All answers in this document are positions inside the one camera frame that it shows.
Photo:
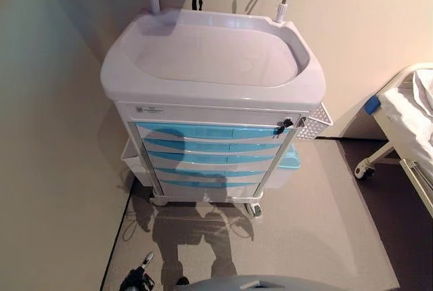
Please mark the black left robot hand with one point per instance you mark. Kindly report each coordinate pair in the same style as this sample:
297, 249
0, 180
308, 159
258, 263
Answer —
137, 281

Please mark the cart caster wheel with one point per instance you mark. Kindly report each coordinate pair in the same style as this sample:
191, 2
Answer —
255, 209
159, 199

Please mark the white side bin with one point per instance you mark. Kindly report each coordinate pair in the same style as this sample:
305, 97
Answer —
133, 164

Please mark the blue-lidded waste bin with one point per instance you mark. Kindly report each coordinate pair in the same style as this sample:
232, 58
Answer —
290, 160

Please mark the black keys in lock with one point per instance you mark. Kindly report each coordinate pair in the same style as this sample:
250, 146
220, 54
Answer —
282, 124

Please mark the white medical cart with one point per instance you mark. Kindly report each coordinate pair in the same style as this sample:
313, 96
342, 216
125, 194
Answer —
216, 67

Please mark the white perforated side basket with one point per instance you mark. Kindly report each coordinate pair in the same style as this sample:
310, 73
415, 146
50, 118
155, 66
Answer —
316, 122

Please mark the bed caster wheel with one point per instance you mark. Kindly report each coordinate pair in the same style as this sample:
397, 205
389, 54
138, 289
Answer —
364, 172

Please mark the white bed sheet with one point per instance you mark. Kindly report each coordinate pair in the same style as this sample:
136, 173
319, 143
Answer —
412, 115

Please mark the white hospital bed frame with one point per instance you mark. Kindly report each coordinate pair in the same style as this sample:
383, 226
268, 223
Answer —
389, 155

